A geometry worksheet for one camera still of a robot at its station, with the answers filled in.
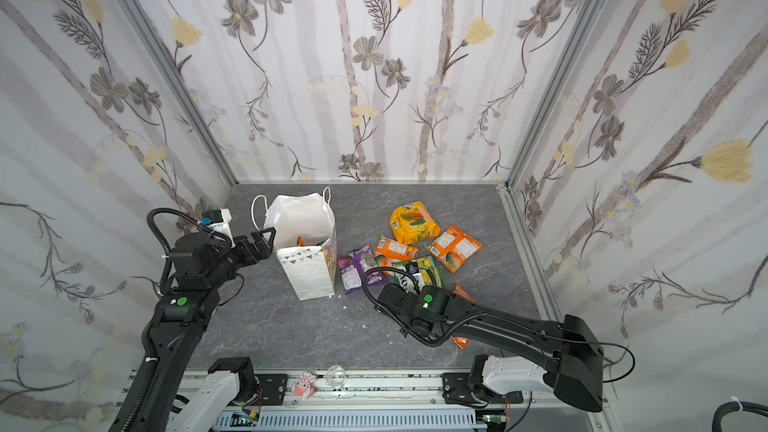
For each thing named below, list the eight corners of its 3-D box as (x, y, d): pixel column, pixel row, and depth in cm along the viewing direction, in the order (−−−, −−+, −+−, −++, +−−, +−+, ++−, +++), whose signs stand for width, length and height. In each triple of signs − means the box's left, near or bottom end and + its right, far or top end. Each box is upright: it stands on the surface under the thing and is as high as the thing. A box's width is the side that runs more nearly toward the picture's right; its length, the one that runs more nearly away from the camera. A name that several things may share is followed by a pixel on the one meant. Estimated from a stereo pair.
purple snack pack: (347, 296, 91) (346, 292, 89) (335, 261, 99) (333, 256, 97) (384, 281, 95) (384, 277, 92) (369, 248, 102) (369, 244, 100)
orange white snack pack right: (453, 274, 97) (455, 270, 95) (425, 249, 103) (426, 245, 101) (480, 248, 103) (482, 244, 101) (452, 226, 109) (453, 222, 107)
